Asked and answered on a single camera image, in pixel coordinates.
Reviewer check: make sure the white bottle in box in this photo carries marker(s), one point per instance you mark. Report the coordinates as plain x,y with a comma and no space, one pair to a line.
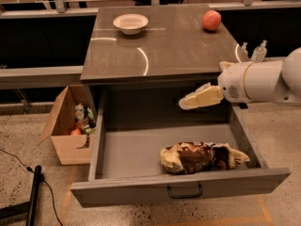
79,112

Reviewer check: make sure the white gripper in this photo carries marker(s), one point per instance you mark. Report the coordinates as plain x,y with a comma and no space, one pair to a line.
231,80

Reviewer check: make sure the black stand leg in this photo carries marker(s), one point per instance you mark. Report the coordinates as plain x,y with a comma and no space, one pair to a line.
29,208

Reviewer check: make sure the brown chip bag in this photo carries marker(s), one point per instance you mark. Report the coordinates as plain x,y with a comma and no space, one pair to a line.
193,157

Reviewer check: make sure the grey cabinet with top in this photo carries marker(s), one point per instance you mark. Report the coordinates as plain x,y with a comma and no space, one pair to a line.
172,47

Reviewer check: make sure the orange fruit in box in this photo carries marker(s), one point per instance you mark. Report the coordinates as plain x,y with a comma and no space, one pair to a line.
76,132

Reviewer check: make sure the black drawer handle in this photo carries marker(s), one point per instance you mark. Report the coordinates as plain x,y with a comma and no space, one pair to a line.
187,192

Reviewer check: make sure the grey metal rail bench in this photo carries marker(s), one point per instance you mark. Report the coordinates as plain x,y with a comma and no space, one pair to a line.
43,77

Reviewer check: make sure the open grey drawer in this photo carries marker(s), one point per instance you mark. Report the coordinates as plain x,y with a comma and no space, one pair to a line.
148,150

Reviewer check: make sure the clear sanitizer bottle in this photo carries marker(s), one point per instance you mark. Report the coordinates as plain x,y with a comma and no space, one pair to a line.
259,52

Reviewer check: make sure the cardboard box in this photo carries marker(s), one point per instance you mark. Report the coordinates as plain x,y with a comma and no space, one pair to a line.
70,149

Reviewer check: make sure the red apple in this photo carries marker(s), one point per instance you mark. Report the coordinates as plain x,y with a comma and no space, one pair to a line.
211,20

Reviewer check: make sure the white bowl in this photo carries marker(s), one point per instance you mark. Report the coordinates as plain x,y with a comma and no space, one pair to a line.
130,24

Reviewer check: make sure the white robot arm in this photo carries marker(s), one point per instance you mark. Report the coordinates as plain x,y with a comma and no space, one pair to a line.
274,81

